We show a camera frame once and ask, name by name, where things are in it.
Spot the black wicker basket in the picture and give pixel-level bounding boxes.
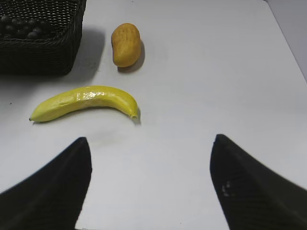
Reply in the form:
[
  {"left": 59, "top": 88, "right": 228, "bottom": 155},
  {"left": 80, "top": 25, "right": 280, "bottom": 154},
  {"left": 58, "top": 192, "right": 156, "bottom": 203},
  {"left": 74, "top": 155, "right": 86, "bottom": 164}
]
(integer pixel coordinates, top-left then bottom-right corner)
[{"left": 0, "top": 0, "right": 86, "bottom": 75}]

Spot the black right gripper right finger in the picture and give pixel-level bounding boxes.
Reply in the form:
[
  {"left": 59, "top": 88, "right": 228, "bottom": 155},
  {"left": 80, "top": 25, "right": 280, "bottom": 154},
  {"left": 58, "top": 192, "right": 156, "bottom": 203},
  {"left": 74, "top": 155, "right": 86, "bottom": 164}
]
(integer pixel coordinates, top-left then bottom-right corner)
[{"left": 210, "top": 134, "right": 307, "bottom": 230}]

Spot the orange mango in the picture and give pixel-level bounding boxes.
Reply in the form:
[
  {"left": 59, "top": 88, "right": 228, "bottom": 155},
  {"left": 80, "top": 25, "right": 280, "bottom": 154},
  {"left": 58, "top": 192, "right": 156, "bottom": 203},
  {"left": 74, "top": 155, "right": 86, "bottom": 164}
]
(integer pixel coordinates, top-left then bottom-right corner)
[{"left": 111, "top": 23, "right": 141, "bottom": 68}]

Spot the purple grape bunch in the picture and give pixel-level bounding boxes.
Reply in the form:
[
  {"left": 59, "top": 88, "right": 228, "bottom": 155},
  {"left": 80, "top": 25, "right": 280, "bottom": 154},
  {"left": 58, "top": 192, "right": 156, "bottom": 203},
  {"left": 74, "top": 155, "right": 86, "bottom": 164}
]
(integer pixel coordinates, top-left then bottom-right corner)
[{"left": 0, "top": 15, "right": 53, "bottom": 40}]

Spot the yellow banana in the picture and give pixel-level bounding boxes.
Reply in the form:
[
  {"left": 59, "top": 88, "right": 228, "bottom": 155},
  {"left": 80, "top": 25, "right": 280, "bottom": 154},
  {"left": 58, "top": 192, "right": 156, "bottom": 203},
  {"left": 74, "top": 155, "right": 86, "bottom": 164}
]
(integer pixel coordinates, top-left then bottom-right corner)
[{"left": 29, "top": 85, "right": 138, "bottom": 122}]

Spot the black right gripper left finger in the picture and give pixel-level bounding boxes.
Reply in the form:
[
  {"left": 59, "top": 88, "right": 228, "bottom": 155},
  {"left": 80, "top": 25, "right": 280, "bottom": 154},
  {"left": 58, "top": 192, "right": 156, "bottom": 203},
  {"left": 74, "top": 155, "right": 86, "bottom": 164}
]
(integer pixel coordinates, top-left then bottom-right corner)
[{"left": 0, "top": 137, "right": 92, "bottom": 230}]

